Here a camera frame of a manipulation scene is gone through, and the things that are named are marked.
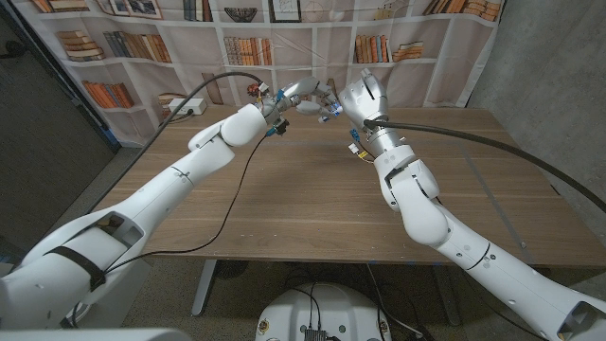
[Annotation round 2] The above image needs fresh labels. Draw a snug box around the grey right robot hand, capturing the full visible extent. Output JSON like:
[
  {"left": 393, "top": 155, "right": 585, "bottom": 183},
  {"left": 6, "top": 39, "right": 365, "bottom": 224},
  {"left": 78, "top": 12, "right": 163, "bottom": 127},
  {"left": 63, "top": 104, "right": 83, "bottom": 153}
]
[{"left": 338, "top": 67, "right": 403, "bottom": 160}]

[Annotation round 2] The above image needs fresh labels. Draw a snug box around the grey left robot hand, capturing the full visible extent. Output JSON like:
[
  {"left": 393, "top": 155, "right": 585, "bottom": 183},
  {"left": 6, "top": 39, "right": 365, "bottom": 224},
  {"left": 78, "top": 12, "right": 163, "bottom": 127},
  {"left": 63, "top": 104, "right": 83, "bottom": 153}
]
[{"left": 258, "top": 76, "right": 343, "bottom": 125}]

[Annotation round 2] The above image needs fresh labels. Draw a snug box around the white blue marker pen body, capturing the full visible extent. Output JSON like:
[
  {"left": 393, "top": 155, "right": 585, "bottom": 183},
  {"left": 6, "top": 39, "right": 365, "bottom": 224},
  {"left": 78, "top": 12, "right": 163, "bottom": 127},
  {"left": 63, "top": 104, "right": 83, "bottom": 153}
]
[{"left": 317, "top": 102, "right": 344, "bottom": 124}]

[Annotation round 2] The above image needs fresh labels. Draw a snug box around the white power strip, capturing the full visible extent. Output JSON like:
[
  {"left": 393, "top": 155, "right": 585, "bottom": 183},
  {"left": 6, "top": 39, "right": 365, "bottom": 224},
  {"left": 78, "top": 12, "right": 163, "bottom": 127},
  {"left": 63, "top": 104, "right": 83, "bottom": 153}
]
[{"left": 168, "top": 98, "right": 208, "bottom": 117}]

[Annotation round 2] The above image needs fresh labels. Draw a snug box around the printed bookshelf backdrop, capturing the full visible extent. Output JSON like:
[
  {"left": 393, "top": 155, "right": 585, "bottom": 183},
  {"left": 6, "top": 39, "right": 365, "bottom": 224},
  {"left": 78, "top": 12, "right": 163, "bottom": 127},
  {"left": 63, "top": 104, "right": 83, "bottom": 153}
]
[{"left": 11, "top": 0, "right": 504, "bottom": 149}]

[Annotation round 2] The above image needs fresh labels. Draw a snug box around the black ribbed round base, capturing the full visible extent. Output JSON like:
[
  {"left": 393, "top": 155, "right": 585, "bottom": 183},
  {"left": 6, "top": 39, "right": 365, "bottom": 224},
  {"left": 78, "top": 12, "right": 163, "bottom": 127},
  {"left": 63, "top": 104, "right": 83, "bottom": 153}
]
[{"left": 215, "top": 259, "right": 251, "bottom": 279}]

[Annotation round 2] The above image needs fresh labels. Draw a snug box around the white metal table leg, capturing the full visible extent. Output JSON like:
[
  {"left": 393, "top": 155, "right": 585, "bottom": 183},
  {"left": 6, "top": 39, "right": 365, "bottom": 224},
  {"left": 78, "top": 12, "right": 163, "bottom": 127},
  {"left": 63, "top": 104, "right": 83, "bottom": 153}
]
[
  {"left": 191, "top": 259, "right": 219, "bottom": 317},
  {"left": 433, "top": 264, "right": 464, "bottom": 328}
]

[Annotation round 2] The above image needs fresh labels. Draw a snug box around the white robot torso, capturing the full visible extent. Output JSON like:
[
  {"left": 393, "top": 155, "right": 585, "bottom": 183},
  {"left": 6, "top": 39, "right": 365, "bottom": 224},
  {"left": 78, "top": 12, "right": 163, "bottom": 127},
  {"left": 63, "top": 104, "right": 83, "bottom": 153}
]
[{"left": 255, "top": 282, "right": 393, "bottom": 341}]

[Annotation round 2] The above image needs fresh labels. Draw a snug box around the dark grey door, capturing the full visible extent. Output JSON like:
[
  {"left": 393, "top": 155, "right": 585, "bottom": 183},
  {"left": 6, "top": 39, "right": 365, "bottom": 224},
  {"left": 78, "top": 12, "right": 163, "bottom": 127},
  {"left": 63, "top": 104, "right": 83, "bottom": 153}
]
[{"left": 0, "top": 4, "right": 122, "bottom": 257}]

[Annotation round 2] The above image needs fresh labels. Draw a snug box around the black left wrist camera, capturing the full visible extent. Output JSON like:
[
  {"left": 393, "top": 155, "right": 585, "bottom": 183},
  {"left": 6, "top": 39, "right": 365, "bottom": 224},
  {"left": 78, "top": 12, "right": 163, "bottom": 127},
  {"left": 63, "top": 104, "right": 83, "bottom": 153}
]
[{"left": 267, "top": 117, "right": 291, "bottom": 138}]

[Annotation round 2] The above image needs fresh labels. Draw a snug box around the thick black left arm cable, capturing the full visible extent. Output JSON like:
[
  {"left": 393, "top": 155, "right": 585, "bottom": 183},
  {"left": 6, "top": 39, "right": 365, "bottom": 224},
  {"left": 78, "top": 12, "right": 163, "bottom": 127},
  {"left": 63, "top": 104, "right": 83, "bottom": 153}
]
[{"left": 87, "top": 70, "right": 264, "bottom": 214}]

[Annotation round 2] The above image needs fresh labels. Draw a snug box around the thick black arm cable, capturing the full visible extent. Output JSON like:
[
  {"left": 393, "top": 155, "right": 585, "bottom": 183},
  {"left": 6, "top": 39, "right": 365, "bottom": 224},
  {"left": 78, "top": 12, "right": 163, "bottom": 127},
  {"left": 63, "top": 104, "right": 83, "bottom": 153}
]
[
  {"left": 363, "top": 118, "right": 606, "bottom": 214},
  {"left": 87, "top": 70, "right": 264, "bottom": 214}
]

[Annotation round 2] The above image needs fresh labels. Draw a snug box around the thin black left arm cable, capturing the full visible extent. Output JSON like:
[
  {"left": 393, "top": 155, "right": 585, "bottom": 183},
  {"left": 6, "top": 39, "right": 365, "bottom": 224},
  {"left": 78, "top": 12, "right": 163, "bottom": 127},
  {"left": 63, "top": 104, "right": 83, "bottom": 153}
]
[{"left": 103, "top": 134, "right": 270, "bottom": 276}]

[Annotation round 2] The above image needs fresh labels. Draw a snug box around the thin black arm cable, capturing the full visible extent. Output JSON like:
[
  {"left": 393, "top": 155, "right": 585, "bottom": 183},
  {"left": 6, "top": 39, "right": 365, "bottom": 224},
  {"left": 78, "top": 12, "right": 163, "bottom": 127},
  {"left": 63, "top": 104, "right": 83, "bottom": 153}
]
[
  {"left": 458, "top": 267, "right": 541, "bottom": 341},
  {"left": 103, "top": 134, "right": 270, "bottom": 276}
]

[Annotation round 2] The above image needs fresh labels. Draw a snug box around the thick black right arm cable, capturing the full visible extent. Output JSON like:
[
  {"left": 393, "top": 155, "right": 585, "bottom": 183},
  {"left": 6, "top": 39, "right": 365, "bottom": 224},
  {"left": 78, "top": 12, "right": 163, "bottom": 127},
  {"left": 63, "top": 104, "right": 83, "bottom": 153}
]
[{"left": 363, "top": 118, "right": 606, "bottom": 214}]

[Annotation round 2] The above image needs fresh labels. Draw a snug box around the black power strip cord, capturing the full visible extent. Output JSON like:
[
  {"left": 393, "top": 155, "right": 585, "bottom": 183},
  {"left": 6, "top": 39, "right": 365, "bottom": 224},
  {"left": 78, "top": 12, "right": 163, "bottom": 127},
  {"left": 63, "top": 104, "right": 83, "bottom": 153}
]
[{"left": 158, "top": 109, "right": 195, "bottom": 128}]

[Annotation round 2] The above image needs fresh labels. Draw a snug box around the black torso cable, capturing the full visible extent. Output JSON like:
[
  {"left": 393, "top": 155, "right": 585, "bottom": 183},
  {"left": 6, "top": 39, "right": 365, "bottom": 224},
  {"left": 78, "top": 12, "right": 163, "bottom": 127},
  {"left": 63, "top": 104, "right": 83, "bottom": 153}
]
[{"left": 283, "top": 281, "right": 324, "bottom": 331}]

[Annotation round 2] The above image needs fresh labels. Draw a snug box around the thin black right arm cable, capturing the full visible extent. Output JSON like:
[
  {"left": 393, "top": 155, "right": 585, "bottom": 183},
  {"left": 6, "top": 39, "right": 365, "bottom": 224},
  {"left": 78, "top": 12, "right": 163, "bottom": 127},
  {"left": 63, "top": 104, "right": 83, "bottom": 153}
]
[{"left": 458, "top": 267, "right": 541, "bottom": 341}]

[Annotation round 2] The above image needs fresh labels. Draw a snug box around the black door handle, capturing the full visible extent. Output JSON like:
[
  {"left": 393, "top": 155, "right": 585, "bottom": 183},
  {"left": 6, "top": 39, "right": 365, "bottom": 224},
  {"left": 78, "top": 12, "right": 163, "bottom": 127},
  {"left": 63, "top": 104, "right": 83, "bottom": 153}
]
[{"left": 0, "top": 40, "right": 28, "bottom": 61}]

